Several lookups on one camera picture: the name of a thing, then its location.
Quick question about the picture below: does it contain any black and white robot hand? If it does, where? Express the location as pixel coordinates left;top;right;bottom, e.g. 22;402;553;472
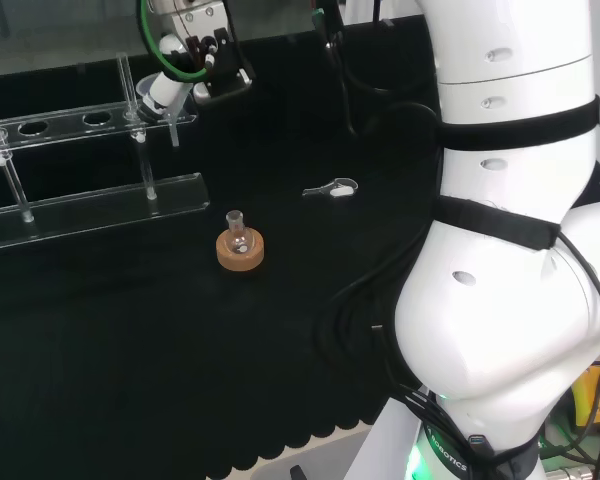
138;0;257;124

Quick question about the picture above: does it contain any translucent plastic funnel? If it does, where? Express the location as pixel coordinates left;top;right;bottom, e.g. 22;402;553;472
135;74;194;149

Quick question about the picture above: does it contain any clear funnel stand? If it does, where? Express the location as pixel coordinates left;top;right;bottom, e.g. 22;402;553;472
0;52;212;254

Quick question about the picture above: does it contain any glass round-bottom flask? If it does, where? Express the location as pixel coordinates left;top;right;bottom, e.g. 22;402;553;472
224;209;256;254

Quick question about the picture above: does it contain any black cloth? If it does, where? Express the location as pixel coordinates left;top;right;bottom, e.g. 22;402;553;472
0;12;600;480

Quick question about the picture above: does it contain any pale board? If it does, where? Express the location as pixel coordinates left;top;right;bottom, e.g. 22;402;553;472
207;418;424;480

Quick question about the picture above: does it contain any yellow stop button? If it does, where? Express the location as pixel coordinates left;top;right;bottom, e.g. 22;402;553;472
572;362;600;432

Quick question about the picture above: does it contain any green cable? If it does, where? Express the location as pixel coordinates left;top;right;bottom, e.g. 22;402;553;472
136;0;212;84

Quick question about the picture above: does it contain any cork ring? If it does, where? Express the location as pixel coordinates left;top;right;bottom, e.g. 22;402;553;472
215;229;267;274

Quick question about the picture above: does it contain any black cable bundle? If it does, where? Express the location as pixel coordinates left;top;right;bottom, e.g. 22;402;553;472
312;0;446;404

